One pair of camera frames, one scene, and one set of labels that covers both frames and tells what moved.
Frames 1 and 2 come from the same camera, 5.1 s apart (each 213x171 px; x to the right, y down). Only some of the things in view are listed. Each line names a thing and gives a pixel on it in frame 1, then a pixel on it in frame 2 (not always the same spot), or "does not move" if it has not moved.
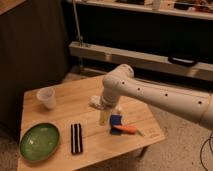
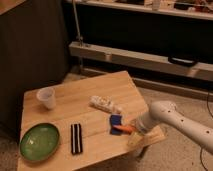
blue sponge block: [115, 120] does not move
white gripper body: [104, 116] to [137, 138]
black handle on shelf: [181, 61] does not move
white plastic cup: [47, 94] does not move
